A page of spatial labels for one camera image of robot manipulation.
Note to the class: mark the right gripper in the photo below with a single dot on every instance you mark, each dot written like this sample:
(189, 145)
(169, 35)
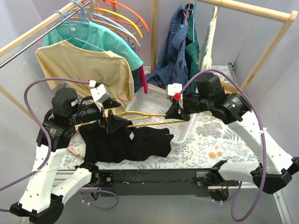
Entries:
(180, 108)

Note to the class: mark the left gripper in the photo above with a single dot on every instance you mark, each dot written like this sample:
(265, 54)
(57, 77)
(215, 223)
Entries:
(104, 115)

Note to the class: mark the black t shirt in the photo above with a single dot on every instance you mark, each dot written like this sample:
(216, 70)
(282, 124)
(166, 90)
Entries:
(126, 143)

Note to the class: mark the beige t shirt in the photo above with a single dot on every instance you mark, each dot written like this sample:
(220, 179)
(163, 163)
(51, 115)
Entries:
(63, 60)

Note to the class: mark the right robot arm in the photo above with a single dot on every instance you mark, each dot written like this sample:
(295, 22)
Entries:
(275, 166)

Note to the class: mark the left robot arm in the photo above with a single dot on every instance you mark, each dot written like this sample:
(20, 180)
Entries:
(41, 202)

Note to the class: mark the blue plaid shirt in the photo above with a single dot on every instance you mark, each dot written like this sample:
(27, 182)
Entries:
(171, 65)

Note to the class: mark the teal t shirt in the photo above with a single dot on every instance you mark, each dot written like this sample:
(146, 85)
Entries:
(93, 37)

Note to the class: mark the light blue hanger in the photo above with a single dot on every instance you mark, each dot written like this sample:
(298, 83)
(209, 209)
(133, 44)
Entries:
(86, 29)

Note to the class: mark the yellow orange hanger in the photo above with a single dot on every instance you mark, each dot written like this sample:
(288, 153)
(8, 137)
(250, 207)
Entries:
(121, 16)

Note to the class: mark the floral table cloth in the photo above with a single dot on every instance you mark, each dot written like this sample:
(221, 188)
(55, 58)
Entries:
(208, 142)

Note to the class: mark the white plastic basket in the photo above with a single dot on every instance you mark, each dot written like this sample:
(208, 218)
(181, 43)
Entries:
(155, 102)

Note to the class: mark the magenta garment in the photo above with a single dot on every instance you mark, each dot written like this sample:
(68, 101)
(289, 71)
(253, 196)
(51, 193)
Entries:
(143, 79)

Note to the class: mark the dark green garment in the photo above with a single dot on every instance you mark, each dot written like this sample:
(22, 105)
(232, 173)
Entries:
(191, 43)

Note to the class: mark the white garment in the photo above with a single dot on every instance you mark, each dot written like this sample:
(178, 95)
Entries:
(205, 54)

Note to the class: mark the black base bar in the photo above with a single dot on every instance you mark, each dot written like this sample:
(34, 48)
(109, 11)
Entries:
(159, 182)

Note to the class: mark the left wooden clothes rack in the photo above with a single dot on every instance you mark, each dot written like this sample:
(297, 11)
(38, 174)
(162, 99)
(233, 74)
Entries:
(12, 45)

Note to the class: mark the wooden clothes rack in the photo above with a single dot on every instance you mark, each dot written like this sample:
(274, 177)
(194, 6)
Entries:
(12, 45)
(241, 38)

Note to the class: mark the metal rod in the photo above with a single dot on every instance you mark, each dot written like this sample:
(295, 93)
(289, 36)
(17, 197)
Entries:
(69, 6)

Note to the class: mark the right wooden clothes rack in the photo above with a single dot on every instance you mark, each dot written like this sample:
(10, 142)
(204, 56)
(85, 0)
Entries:
(241, 38)

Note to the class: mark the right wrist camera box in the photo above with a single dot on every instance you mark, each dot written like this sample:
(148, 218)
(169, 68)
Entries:
(173, 91)

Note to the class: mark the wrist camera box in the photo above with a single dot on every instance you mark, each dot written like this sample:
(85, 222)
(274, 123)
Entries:
(173, 91)
(99, 92)

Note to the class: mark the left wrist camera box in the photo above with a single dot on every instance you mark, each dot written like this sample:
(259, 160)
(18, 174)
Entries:
(99, 92)

